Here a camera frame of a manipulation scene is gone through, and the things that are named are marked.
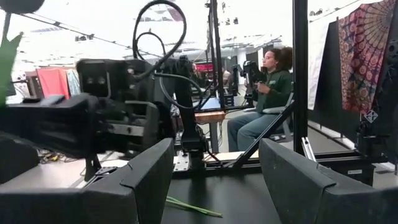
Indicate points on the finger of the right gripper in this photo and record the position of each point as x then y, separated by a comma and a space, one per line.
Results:
53, 124
15, 158

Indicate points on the red hanging cloth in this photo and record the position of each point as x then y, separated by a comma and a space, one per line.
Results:
53, 82

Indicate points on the person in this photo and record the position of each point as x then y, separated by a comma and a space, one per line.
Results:
273, 90

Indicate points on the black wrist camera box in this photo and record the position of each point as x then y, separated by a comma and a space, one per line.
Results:
102, 77

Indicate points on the white curtain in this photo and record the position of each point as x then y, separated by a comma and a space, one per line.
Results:
317, 62

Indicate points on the red mandala tapestry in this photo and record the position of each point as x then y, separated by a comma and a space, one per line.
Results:
363, 56

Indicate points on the red artificial tulip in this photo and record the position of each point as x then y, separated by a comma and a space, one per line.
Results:
192, 206

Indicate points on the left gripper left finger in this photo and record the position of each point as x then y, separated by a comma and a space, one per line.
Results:
93, 202

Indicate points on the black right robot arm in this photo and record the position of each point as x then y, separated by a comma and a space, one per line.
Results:
186, 109

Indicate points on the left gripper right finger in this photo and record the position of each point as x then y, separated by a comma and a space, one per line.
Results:
326, 202

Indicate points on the grey office chair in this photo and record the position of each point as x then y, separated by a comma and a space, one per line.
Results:
280, 110

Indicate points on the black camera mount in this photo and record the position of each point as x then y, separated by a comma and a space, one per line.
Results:
376, 124

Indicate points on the black metal rig frame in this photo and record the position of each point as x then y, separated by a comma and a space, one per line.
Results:
300, 77

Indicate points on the background black robot arm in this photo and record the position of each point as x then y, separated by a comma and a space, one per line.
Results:
252, 73

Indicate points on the wooden background table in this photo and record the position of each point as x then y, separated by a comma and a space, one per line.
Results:
210, 117

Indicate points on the green leaf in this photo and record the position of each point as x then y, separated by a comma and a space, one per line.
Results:
9, 62

